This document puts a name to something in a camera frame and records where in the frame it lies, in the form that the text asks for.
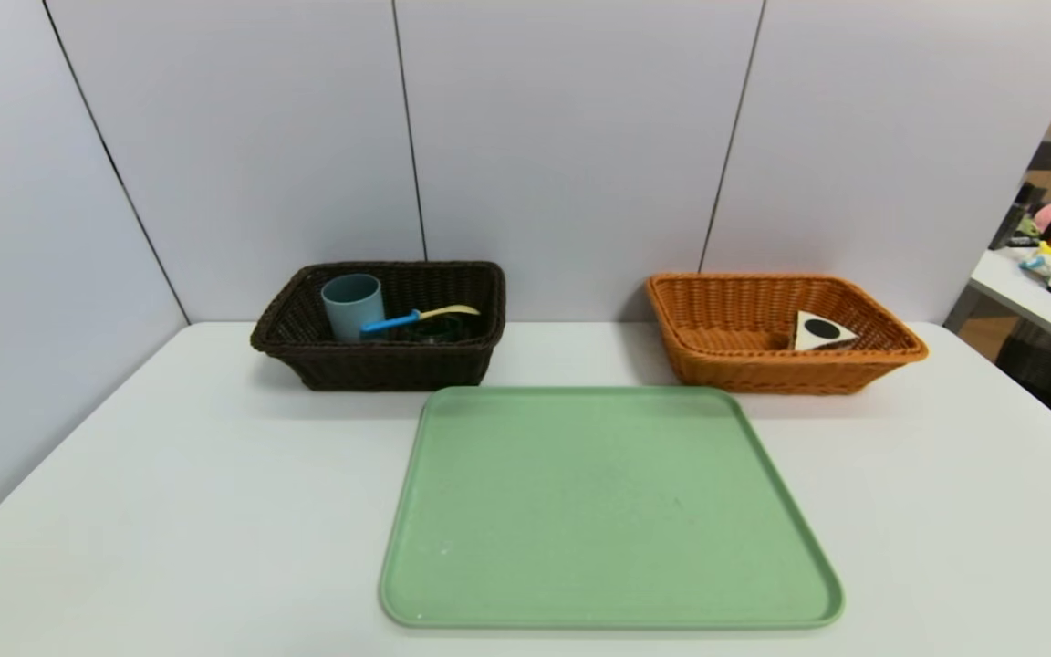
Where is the yellow spoon with blue handle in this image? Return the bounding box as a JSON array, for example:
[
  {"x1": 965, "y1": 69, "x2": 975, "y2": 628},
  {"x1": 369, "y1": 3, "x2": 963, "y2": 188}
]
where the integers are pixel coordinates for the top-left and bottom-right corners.
[{"x1": 360, "y1": 305, "x2": 481, "y2": 334}]

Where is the white side table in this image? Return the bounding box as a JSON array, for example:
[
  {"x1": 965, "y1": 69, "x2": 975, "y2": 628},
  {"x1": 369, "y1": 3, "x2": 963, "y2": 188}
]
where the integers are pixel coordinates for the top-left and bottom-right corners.
[{"x1": 945, "y1": 246, "x2": 1051, "y2": 359}]

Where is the orange wicker basket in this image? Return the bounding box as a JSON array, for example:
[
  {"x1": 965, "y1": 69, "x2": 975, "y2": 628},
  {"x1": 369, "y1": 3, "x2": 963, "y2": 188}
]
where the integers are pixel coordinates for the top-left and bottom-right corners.
[{"x1": 646, "y1": 273, "x2": 930, "y2": 395}]

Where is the light green plastic tray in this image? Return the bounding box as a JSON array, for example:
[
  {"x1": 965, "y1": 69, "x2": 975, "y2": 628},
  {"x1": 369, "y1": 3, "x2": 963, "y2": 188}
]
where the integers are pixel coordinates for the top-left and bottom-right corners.
[{"x1": 379, "y1": 386, "x2": 846, "y2": 631}]

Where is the glass cup with black handle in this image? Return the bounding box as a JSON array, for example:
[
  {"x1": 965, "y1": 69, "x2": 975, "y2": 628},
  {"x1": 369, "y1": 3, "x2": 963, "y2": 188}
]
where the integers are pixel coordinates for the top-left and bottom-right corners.
[{"x1": 393, "y1": 315, "x2": 481, "y2": 346}]

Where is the dark brown wicker basket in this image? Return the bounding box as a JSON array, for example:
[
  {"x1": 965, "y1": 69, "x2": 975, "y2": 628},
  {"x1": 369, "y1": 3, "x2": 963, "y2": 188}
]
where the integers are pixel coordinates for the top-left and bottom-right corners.
[{"x1": 250, "y1": 261, "x2": 506, "y2": 392}]

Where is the grey-blue plastic cup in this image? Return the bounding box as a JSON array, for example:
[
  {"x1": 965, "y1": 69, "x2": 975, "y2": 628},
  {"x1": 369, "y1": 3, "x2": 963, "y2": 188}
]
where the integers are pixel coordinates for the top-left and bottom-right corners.
[{"x1": 321, "y1": 274, "x2": 387, "y2": 343}]

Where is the chocolate blueberry cake slice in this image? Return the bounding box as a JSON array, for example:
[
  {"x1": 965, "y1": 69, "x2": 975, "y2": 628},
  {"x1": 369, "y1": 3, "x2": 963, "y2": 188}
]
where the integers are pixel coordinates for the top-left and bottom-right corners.
[{"x1": 792, "y1": 310, "x2": 860, "y2": 352}]

